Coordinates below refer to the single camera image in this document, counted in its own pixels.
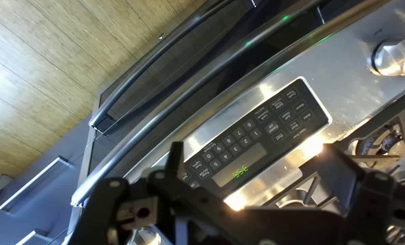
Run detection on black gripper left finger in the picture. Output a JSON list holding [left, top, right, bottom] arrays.
[[69, 140, 221, 245]]

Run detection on oven door handle bar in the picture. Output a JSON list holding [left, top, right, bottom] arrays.
[[69, 0, 323, 210]]

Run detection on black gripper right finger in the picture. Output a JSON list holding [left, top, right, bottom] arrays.
[[301, 145, 405, 245]]

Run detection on grey kitchen base cabinet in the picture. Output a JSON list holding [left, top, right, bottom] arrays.
[[0, 113, 97, 245]]

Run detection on silver stove knob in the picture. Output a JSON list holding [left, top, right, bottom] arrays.
[[369, 36, 405, 79]]

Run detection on silver cabinet drawer handle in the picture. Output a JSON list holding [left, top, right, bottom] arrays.
[[0, 155, 75, 215], [15, 229, 54, 245]]

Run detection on black cast iron grates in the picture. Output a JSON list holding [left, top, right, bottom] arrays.
[[274, 111, 405, 210]]

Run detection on black stove control keypad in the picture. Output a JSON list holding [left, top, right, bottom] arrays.
[[176, 77, 334, 202]]

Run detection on stainless steel stove range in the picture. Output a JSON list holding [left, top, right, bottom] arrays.
[[69, 0, 405, 245]]

